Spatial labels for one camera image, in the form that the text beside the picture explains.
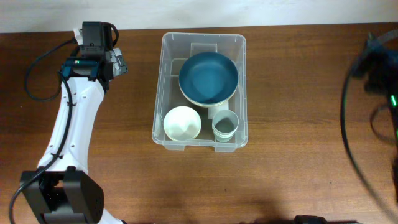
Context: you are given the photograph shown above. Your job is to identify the white small bowl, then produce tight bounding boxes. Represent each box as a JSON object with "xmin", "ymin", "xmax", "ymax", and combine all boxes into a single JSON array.
[{"xmin": 163, "ymin": 106, "xmax": 201, "ymax": 141}]

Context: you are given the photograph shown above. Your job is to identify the blue plate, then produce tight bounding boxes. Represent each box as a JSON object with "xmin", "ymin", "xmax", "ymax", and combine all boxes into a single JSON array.
[{"xmin": 178, "ymin": 52, "xmax": 239, "ymax": 104}]

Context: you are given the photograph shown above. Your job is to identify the cream plate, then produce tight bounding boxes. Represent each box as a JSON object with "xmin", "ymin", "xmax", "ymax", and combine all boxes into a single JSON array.
[{"xmin": 179, "ymin": 85, "xmax": 239, "ymax": 108}]

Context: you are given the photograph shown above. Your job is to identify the grey cup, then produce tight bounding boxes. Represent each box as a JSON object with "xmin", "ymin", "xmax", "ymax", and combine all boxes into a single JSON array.
[{"xmin": 212, "ymin": 110, "xmax": 239, "ymax": 133}]

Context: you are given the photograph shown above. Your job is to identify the green cup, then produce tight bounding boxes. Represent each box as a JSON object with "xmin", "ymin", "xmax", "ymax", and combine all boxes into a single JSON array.
[{"xmin": 215, "ymin": 135, "xmax": 234, "ymax": 142}]

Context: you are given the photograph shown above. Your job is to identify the cream cup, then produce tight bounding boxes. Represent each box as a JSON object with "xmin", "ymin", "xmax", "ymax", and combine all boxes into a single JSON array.
[{"xmin": 213, "ymin": 127, "xmax": 236, "ymax": 138}]

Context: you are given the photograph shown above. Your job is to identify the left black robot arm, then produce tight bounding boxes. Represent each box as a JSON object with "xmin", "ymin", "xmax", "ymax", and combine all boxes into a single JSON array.
[{"xmin": 9, "ymin": 22, "xmax": 128, "ymax": 223}]

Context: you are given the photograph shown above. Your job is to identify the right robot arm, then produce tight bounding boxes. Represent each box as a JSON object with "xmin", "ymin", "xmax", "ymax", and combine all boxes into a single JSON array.
[{"xmin": 340, "ymin": 29, "xmax": 397, "ymax": 223}]

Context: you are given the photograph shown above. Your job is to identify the clear plastic storage bin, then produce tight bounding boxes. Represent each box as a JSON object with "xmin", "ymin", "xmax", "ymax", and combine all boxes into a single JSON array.
[{"xmin": 152, "ymin": 32, "xmax": 248, "ymax": 152}]

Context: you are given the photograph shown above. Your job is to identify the white label in bin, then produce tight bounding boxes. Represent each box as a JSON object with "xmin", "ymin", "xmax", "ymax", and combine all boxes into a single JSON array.
[{"xmin": 208, "ymin": 102, "xmax": 229, "ymax": 119}]

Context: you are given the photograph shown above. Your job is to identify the left black cable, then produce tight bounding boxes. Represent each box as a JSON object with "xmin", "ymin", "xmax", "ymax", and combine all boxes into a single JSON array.
[{"xmin": 8, "ymin": 23, "xmax": 121, "ymax": 224}]

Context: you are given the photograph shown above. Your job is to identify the black cable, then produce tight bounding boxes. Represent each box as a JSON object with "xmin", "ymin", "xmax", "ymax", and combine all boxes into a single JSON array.
[
  {"xmin": 339, "ymin": 29, "xmax": 398, "ymax": 218},
  {"xmin": 8, "ymin": 23, "xmax": 121, "ymax": 224}
]

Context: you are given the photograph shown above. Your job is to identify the right black cable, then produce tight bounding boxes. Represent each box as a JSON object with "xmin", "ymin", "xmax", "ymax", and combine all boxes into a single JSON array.
[{"xmin": 339, "ymin": 29, "xmax": 398, "ymax": 218}]

